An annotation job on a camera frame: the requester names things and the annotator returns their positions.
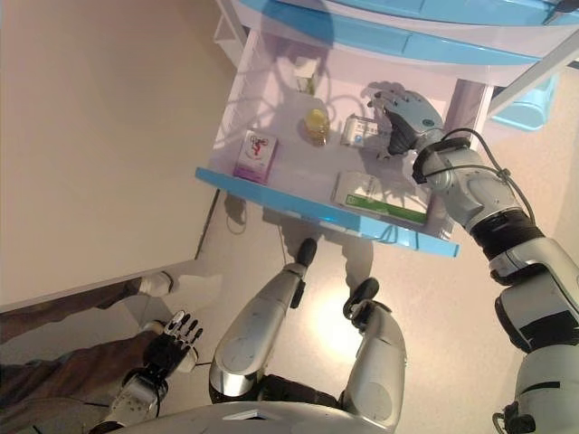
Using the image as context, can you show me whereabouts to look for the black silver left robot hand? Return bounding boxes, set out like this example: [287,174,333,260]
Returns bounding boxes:
[147,309,204,374]

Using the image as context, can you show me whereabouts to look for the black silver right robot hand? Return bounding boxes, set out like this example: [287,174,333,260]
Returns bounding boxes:
[361,87,447,160]

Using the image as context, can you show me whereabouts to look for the white blue medicine box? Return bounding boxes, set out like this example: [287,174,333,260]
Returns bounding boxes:
[339,115,386,148]

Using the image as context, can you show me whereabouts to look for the blue white cart drawer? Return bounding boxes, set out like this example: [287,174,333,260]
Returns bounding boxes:
[195,26,494,259]

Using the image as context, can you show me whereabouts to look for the white green medicine box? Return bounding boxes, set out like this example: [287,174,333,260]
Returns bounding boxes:
[330,170,429,226]

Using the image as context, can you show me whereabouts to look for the yellow medicine bottle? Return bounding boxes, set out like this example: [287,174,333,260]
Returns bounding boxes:
[303,108,330,146]

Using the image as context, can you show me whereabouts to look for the white purple medicine box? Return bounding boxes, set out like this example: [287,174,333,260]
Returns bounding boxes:
[233,129,280,184]

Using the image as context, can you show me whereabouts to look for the white medical cart blue drawers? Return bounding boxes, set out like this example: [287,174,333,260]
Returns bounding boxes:
[212,0,579,259]

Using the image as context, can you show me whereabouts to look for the grey robot torso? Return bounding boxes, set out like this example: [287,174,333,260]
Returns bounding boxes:
[90,400,363,434]

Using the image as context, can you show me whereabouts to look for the waste bin with blue lid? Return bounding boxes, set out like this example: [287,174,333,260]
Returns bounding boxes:
[490,76,560,133]

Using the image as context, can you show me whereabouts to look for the small white carton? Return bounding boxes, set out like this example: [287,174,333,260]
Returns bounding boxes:
[291,56,320,95]

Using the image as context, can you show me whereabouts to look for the clear plastic side holder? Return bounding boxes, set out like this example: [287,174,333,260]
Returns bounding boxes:
[212,0,250,60]

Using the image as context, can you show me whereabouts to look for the grey right arm cable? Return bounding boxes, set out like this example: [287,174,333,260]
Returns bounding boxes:
[441,128,537,227]

